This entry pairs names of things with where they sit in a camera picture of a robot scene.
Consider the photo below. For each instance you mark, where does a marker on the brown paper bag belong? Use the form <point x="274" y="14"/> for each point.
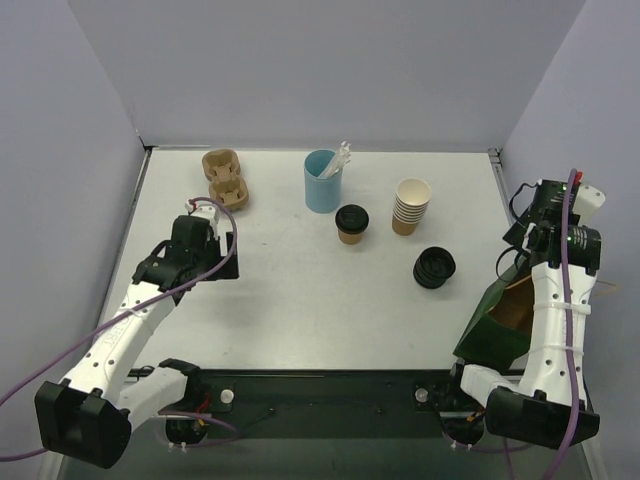
<point x="499" y="331"/>

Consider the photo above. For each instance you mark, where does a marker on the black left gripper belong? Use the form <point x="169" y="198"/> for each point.
<point x="226" y="257"/>

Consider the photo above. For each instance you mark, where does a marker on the stack of black cup lids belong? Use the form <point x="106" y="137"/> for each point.
<point x="434" y="267"/>

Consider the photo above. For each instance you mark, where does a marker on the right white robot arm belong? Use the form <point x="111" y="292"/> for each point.
<point x="542" y="399"/>

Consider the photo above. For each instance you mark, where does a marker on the stack of brown paper cups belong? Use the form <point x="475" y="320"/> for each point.
<point x="411" y="202"/>

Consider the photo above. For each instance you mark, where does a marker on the stack of pulp cup carriers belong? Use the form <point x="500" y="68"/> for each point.
<point x="222" y="170"/>

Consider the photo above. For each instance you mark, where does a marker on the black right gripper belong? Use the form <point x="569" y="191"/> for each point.
<point x="516" y="232"/>

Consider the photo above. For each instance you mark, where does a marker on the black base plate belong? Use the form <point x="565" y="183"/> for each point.
<point x="327" y="404"/>

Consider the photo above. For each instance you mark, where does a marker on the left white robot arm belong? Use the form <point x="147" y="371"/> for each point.
<point x="91" y="413"/>

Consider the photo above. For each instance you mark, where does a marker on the brown paper coffee cup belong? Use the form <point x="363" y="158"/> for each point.
<point x="350" y="237"/>

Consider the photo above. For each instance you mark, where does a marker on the light blue cylindrical container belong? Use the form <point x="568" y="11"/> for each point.
<point x="322" y="195"/>

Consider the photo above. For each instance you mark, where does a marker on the black plastic cup lid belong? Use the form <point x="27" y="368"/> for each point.
<point x="352" y="219"/>

